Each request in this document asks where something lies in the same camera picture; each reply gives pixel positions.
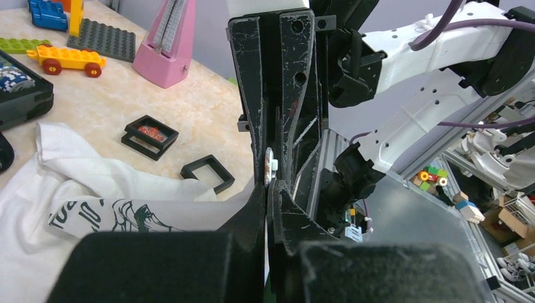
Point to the black square frame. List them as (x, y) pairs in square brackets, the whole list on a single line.
[(145, 145), (211, 171)]

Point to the yellow triangular toy brick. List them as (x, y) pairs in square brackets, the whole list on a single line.
[(76, 17)]

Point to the green and pink bricks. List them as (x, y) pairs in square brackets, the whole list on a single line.
[(429, 178)]

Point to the pink metronome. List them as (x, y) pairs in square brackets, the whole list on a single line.
[(165, 54)]

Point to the red maple leaf brooch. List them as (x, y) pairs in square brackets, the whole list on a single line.
[(152, 132)]

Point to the dark grey baseplate right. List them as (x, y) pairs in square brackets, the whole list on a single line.
[(105, 39)]

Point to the black poker chip case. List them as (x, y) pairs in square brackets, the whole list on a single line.
[(25, 96)]

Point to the white and green garment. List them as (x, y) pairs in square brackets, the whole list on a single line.
[(67, 191)]

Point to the yellow orange toy car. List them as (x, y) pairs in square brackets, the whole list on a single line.
[(54, 60)]

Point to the orange toy cup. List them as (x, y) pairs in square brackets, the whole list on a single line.
[(66, 4)]

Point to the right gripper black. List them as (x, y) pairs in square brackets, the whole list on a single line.
[(297, 22)]

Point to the blue toy brick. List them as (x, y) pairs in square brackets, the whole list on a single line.
[(48, 15)]

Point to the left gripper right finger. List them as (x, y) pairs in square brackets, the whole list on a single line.
[(309, 265)]

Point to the green flat brick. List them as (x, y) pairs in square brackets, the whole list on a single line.
[(20, 46)]

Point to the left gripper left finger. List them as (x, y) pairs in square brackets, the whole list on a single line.
[(224, 265)]

